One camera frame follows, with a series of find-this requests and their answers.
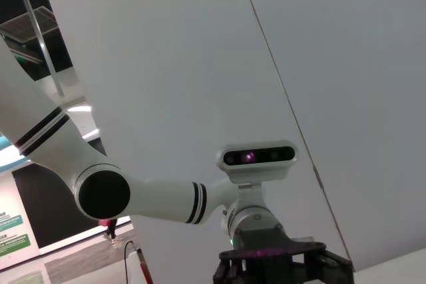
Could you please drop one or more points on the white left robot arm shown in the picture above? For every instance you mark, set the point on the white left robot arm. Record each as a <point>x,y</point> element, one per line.
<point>43,164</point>

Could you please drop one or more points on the grey metal pole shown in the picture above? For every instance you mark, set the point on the grey metal pole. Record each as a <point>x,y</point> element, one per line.
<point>41,38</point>

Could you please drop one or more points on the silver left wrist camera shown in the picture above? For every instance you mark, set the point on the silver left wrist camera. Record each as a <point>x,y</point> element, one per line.
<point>256,159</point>

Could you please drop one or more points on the red and white pole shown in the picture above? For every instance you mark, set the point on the red and white pole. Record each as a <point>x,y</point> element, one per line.
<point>143,265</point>

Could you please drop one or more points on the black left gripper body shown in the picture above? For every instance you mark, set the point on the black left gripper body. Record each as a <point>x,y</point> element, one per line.
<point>273,264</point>

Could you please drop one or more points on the green wall sign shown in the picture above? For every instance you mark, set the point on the green wall sign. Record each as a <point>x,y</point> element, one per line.
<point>13,244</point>
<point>10,222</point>

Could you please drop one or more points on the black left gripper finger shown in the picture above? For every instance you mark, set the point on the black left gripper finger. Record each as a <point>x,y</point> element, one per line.
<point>334,269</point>
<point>224,272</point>

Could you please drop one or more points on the person in dark trousers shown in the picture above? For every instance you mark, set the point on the person in dark trousers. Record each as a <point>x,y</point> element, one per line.
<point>112,230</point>

